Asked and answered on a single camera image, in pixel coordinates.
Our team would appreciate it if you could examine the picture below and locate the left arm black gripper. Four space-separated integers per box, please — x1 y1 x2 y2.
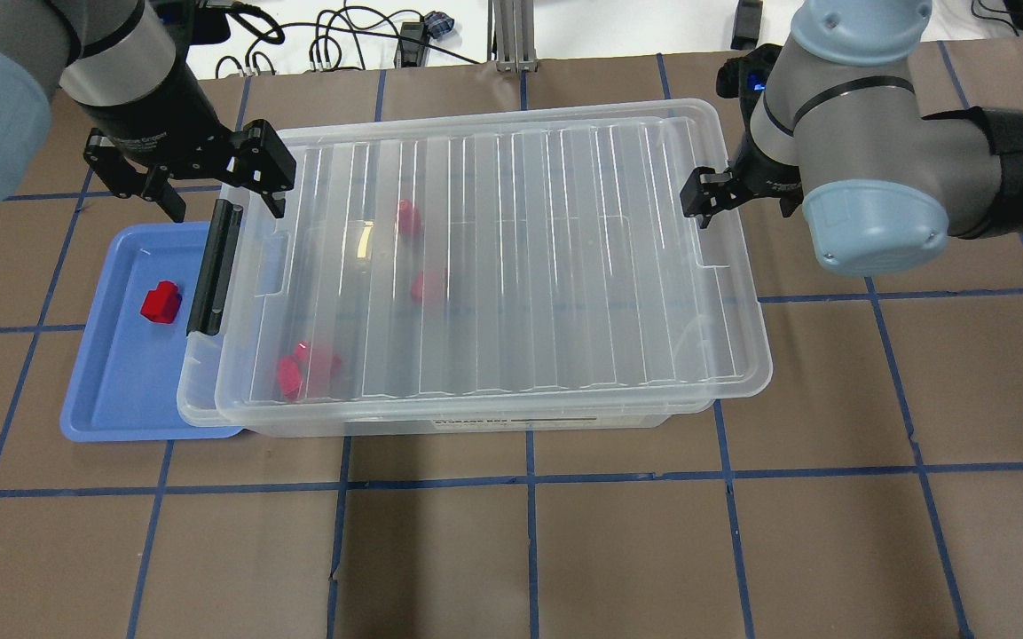
83 89 297 223

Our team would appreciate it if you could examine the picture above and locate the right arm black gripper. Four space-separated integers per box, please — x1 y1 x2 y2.
679 53 800 231

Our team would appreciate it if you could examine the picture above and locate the clear plastic box lid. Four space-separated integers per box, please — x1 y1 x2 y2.
214 99 774 425

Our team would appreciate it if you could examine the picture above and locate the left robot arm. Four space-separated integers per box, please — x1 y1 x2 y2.
0 1 296 222

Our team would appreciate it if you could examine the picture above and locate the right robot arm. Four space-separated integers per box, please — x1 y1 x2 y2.
61 1 1023 278

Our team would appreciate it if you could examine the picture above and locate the clear plastic storage box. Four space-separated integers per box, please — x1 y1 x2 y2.
176 124 716 438

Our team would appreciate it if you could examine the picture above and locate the black power adapter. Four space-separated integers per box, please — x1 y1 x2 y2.
730 0 764 50

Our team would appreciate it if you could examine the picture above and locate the blue plastic tray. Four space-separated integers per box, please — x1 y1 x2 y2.
59 222 242 442

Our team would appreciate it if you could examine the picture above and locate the black box latch handle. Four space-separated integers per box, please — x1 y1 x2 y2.
186 198 244 336

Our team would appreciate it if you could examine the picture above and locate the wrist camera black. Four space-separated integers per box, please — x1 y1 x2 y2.
147 1 231 49

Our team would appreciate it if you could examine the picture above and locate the black cables bundle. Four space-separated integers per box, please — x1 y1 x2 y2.
214 4 485 79

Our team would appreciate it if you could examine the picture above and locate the aluminium frame post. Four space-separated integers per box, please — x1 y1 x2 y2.
487 1 539 74

